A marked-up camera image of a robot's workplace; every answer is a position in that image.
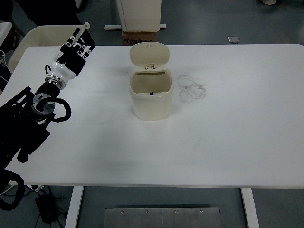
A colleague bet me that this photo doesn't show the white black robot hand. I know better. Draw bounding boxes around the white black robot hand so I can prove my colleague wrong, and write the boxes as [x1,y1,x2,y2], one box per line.
[46,22,96,83]

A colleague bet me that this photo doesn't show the cream plastic trash bin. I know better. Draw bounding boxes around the cream plastic trash bin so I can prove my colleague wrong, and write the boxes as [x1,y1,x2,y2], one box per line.
[129,41,174,122]

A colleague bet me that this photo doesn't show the person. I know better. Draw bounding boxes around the person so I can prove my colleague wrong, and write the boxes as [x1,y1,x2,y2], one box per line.
[0,0,84,31]

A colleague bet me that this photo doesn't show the silver metal base bar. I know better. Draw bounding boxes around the silver metal base bar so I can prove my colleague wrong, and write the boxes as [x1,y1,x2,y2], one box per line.
[104,23,167,31]

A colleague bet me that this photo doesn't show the brown cardboard box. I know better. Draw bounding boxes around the brown cardboard box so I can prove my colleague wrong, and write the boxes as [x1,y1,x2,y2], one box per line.
[122,30,157,46]

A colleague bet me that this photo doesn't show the white side table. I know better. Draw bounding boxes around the white side table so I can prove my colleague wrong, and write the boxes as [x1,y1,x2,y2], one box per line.
[0,22,13,48]

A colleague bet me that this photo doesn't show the tall white cabinet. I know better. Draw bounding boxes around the tall white cabinet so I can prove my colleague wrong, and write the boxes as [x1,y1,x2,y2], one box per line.
[115,0,162,33]

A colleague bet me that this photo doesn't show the white table leg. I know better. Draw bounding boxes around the white table leg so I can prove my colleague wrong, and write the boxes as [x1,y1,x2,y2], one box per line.
[240,188,260,228]
[64,186,84,228]

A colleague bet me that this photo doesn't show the black power adapter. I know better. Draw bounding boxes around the black power adapter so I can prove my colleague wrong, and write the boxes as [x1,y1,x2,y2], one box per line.
[35,194,57,224]

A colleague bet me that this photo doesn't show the grey metal plate with screws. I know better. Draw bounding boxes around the grey metal plate with screws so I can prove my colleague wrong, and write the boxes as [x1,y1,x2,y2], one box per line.
[104,207,223,228]

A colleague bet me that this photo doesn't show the black floor cable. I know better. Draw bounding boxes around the black floor cable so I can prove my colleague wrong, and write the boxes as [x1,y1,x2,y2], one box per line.
[46,186,67,218]

